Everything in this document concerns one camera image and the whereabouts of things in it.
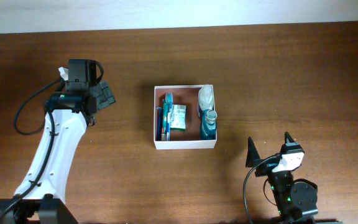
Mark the purple foam soap bottle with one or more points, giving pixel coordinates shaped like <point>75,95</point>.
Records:
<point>205,99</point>

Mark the blue disposable razor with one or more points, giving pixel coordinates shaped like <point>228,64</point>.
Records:
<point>159,123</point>

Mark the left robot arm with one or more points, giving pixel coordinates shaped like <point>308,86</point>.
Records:
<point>42,192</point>

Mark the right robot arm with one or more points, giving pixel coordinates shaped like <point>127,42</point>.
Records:
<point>295,199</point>

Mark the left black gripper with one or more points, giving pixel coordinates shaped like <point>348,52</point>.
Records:
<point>104,94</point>

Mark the white cardboard box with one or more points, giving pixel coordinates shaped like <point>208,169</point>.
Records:
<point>189,138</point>

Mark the green white toothpaste tube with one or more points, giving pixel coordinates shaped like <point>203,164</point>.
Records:
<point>165,121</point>

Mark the blue white toothbrush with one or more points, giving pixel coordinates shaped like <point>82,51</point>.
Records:
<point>169,98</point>

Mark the green white soap packet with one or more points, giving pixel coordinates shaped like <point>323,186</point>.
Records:
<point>178,118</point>

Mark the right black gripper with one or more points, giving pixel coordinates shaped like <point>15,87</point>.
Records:
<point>253,157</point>

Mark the teal mouthwash bottle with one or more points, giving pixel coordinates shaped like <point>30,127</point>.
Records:
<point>208,125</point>

